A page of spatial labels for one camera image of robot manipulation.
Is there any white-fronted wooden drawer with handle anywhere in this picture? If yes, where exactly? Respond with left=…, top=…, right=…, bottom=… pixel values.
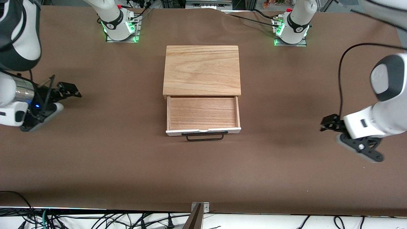
left=165, top=95, right=241, bottom=137

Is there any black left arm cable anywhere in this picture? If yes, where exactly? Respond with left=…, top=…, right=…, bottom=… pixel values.
left=338, top=43, right=407, bottom=118

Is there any black metal drawer handle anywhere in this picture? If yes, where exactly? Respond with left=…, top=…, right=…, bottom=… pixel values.
left=182, top=131, right=228, bottom=141

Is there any brown table cover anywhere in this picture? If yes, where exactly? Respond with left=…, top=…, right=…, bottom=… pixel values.
left=0, top=6, right=407, bottom=217

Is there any grey metal mount bracket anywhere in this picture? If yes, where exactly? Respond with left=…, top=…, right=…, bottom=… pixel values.
left=183, top=202, right=210, bottom=229

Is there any orange clutter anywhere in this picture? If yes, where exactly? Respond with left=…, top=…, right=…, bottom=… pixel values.
left=262, top=0, right=286, bottom=8

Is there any wooden drawer cabinet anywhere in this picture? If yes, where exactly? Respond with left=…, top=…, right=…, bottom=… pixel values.
left=163, top=45, right=241, bottom=99

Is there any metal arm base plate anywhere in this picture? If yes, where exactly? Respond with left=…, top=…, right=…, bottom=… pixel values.
left=106, top=14, right=141, bottom=43
left=274, top=37, right=307, bottom=47

